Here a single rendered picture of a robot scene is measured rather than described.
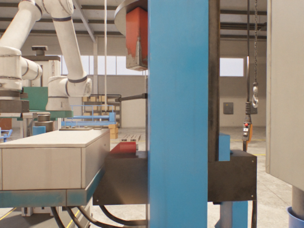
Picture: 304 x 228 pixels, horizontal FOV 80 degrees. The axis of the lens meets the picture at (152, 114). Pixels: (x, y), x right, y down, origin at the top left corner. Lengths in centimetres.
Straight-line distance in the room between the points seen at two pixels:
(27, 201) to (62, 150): 17
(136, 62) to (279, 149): 74
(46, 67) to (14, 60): 110
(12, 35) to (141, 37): 64
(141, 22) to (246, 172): 86
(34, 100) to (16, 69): 103
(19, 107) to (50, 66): 109
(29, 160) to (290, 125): 59
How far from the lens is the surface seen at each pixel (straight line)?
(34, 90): 191
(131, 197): 86
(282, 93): 32
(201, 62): 59
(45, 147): 59
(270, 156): 35
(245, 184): 96
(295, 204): 216
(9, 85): 88
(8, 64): 89
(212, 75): 76
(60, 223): 113
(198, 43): 61
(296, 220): 217
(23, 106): 87
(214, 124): 75
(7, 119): 1403
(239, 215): 101
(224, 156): 80
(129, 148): 86
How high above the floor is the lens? 128
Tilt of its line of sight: 1 degrees down
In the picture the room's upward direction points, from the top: straight up
